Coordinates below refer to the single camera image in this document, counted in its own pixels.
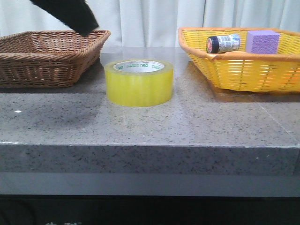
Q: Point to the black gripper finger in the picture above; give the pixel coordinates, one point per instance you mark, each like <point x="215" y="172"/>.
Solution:
<point x="76" y="14"/>

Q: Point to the yellow packing tape roll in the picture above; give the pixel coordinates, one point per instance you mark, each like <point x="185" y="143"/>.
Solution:
<point x="139" y="82"/>

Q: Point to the white curtain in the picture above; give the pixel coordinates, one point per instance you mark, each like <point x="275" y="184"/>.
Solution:
<point x="154" y="23"/>

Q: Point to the brown wicker basket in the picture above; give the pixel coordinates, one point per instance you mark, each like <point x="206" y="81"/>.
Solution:
<point x="49" y="58"/>

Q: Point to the small labelled bottle black cap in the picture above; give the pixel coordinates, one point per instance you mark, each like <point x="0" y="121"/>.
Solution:
<point x="223" y="43"/>

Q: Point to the yellow woven basket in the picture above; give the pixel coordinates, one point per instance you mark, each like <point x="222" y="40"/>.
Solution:
<point x="242" y="71"/>

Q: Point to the purple foam cube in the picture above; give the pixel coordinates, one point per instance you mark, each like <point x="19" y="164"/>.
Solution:
<point x="262" y="42"/>

